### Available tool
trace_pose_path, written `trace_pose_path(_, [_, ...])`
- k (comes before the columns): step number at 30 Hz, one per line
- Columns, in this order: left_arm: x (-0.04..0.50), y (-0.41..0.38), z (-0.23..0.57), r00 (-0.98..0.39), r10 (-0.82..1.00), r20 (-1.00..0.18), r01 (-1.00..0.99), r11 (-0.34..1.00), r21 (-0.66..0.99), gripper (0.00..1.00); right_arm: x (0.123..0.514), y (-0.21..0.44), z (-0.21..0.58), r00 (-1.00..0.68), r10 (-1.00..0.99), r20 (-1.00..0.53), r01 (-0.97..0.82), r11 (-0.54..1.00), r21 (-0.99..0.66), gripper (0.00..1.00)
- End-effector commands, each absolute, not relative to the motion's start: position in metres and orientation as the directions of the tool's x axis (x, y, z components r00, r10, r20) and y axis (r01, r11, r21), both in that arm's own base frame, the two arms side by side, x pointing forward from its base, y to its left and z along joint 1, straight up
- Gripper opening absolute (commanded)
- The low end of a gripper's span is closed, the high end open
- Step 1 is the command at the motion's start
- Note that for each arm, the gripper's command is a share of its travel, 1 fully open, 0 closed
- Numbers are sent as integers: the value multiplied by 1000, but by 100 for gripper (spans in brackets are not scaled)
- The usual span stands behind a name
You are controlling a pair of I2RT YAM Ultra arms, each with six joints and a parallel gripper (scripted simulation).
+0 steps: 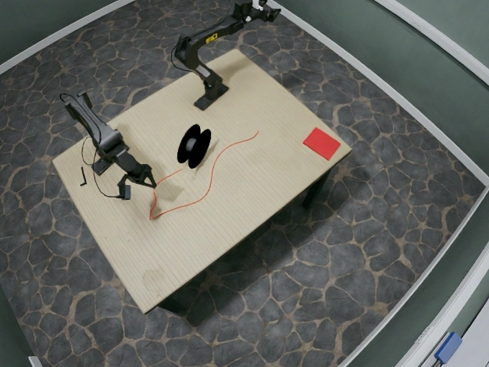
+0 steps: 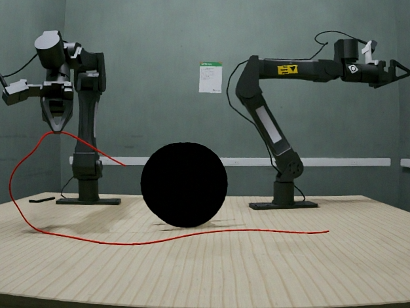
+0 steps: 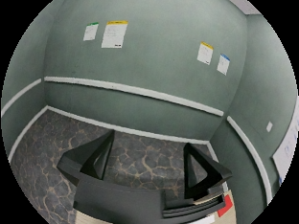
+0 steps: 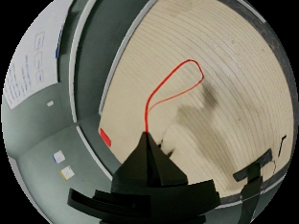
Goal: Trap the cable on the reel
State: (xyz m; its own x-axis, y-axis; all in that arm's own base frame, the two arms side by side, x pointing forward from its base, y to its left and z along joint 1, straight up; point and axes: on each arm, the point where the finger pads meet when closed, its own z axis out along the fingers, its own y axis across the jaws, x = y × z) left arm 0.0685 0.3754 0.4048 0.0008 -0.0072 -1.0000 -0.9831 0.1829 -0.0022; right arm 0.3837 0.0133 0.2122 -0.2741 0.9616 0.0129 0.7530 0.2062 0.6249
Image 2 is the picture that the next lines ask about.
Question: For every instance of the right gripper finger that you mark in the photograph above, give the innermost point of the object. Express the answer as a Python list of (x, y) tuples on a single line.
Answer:
[(57, 114), (57, 105)]

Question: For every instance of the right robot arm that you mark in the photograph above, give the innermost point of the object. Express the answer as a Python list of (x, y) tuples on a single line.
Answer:
[(86, 163)]

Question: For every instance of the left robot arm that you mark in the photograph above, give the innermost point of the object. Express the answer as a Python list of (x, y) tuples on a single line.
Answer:
[(319, 71)]

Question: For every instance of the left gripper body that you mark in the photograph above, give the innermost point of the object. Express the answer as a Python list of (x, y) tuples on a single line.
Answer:
[(374, 74)]

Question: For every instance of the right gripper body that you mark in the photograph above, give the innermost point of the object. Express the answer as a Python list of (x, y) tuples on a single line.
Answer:
[(51, 88)]

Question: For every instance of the black disc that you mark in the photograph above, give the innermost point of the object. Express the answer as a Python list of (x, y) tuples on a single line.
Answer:
[(185, 185)]

